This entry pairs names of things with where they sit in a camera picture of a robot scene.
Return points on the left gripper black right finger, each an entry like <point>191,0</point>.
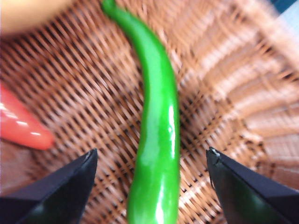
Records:
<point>252,198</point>

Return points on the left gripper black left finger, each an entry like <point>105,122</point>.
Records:
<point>58,193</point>

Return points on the green pepper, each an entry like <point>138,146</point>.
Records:
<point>158,116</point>

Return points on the orange toy carrot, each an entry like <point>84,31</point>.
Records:
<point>18,126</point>

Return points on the brown wicker basket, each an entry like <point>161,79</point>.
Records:
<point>93,81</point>

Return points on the pale blue plate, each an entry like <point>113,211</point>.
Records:
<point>293,25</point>

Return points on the yellow-brown potato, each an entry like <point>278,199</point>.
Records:
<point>23,14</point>

